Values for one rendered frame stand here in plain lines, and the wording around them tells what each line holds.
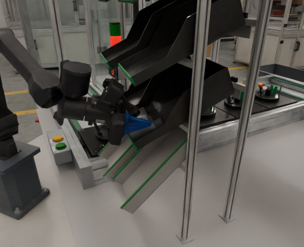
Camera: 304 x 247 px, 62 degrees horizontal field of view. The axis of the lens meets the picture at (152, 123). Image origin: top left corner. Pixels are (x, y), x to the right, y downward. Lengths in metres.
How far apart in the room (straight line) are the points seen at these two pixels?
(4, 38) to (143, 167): 0.49
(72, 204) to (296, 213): 0.77
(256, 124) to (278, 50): 4.58
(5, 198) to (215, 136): 0.88
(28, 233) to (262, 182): 0.86
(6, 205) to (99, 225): 0.32
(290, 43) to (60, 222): 5.75
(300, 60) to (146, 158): 5.94
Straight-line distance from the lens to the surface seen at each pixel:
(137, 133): 0.62
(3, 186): 0.95
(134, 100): 0.81
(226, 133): 1.29
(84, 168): 0.97
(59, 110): 0.60
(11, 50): 0.69
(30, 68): 0.66
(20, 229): 0.96
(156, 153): 0.77
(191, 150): 0.63
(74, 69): 0.55
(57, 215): 0.96
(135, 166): 0.80
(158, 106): 0.72
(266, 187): 1.10
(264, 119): 1.46
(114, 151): 0.92
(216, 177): 1.09
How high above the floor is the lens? 1.52
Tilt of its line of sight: 27 degrees down
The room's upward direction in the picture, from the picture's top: straight up
